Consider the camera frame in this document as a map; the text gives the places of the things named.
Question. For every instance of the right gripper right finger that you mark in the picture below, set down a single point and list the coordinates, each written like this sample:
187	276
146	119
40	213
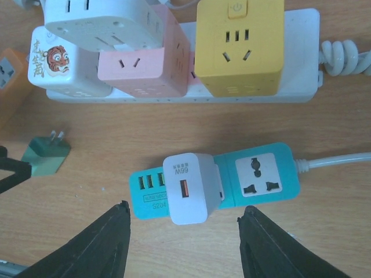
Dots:
269	251

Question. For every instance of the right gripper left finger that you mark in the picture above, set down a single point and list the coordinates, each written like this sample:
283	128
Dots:
100	250

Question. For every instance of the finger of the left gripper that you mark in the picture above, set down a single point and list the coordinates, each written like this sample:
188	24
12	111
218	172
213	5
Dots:
21	171

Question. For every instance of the green plug adapter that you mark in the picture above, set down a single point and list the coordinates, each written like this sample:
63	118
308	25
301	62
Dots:
46	154

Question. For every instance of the white usb charger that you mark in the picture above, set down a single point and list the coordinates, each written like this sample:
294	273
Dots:
192	187

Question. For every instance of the white cube socket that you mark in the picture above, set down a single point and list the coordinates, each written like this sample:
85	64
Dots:
58	65

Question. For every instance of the white round-corner adapter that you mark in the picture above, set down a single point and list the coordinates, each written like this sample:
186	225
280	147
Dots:
104	26

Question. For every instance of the pink cube socket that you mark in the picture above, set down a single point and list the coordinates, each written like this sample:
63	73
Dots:
158	73

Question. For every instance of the yellow cube socket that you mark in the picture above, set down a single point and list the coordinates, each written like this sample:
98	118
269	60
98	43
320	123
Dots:
240	43

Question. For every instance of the orange power strip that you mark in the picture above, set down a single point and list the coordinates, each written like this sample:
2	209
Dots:
15	85

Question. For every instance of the teal power strip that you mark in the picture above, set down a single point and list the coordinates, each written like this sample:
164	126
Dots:
251	176

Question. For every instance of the long white power strip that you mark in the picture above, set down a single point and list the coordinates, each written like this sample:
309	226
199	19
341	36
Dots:
300	80

